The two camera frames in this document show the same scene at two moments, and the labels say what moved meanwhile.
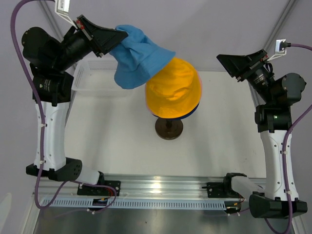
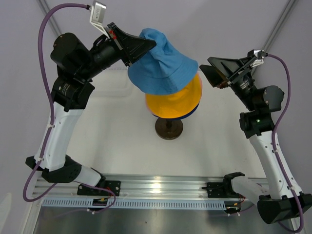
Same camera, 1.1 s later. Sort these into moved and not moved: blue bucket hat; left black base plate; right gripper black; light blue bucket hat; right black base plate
Moved: right gripper black; light blue bucket hat
Not moved: left black base plate; right black base plate; blue bucket hat
